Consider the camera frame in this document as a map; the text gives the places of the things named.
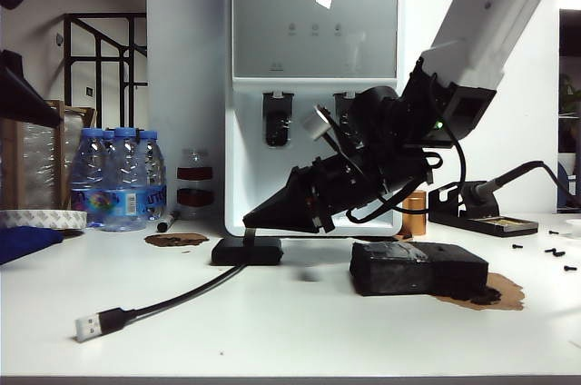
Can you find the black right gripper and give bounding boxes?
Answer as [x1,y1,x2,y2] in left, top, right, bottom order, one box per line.
[242,148,431,235]

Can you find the black USB hub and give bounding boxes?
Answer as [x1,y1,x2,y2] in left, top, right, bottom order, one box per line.
[212,239,283,267]

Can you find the black sponge block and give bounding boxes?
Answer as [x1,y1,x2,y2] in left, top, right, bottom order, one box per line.
[349,242,490,298]

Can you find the yellow cleaning sponge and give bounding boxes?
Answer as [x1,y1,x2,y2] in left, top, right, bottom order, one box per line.
[482,217,529,227]

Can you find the white grey water dispenser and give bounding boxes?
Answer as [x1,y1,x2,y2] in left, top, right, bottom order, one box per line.
[224,0,405,239]

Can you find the glass jar brown bands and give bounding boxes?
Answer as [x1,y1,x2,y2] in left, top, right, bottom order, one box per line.
[176,147,214,221]

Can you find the black marker pen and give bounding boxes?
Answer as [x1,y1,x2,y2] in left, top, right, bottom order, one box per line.
[156,210,181,234]

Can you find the copper metal can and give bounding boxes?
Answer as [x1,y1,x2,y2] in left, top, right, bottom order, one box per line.
[401,191,428,237]

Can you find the black soldering iron stand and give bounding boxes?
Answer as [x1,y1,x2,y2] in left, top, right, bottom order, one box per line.
[428,183,539,239]

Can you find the white tape roll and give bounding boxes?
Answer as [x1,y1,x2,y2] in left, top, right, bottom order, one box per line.
[0,209,88,231]

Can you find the wooden crate with plastic wrap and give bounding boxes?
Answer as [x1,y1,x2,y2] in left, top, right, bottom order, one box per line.
[0,98,97,212]

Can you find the black metal railing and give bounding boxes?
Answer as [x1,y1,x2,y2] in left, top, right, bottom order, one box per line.
[63,13,149,132]

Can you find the blue cloth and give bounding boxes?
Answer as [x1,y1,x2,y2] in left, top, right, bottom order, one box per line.
[0,226,65,267]

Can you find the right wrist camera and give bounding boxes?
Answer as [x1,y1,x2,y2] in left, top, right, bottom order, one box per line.
[301,104,364,177]

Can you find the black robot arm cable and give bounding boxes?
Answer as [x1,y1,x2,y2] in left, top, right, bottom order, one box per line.
[347,121,468,225]

